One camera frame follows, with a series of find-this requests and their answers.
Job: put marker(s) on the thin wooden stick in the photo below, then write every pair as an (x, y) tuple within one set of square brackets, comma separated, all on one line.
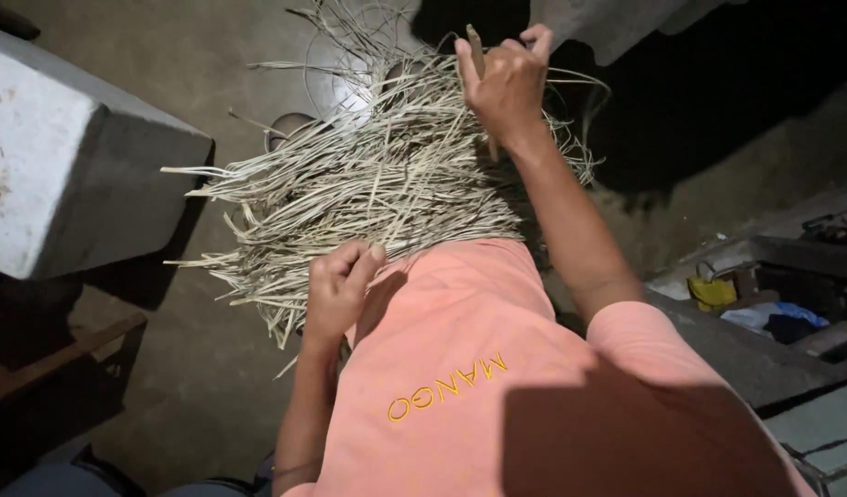
[(474, 45)]

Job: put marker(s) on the grey-blue trousers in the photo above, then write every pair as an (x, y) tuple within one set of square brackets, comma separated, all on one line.
[(85, 480)]

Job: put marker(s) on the dark wooden bench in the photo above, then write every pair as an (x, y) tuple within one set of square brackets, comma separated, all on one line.
[(44, 379)]

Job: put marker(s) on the person's left hand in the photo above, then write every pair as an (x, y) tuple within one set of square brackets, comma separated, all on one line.
[(333, 293)]

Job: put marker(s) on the large white concrete block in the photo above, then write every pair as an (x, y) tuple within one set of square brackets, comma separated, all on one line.
[(64, 159)]

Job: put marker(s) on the white round plate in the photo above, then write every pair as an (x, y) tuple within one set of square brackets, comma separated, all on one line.
[(351, 93)]

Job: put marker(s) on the bundle of dried reed strips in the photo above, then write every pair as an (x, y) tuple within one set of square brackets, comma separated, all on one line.
[(368, 186)]

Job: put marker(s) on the pink t-shirt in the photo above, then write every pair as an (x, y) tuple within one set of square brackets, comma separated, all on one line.
[(506, 386)]

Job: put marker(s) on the grey concrete slab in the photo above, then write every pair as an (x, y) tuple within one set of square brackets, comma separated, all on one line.
[(603, 24)]

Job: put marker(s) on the cluttered concrete shelf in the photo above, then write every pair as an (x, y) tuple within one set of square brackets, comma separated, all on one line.
[(775, 304)]

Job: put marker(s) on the grey round bowl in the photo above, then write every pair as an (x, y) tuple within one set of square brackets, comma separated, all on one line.
[(286, 126)]

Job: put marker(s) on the person's right hand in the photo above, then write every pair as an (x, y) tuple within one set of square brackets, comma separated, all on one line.
[(509, 93)]

